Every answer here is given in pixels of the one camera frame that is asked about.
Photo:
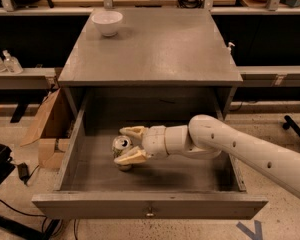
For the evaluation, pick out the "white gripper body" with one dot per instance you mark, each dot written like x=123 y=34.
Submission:
x=154 y=141

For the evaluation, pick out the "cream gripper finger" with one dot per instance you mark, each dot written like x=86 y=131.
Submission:
x=135 y=131
x=135 y=155

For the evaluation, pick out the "green white 7up can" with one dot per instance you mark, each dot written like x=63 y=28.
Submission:
x=120 y=145

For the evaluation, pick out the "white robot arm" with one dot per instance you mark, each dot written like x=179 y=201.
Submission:
x=205 y=137

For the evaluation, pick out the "grey open drawer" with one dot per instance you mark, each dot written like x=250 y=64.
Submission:
x=90 y=186

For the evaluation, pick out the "metal drawer knob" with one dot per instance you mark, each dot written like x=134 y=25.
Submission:
x=149 y=213

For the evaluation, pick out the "grey wooden cabinet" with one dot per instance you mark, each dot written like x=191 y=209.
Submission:
x=155 y=47

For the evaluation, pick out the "brown cardboard box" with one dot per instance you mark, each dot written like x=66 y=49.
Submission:
x=50 y=128

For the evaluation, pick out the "white ceramic bowl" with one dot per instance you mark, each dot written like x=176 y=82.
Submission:
x=107 y=22

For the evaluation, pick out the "black power adapter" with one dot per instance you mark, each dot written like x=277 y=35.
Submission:
x=23 y=171

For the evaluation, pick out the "black chair base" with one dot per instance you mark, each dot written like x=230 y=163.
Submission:
x=290 y=123

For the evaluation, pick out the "blue floor tape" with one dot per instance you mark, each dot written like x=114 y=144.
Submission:
x=256 y=234

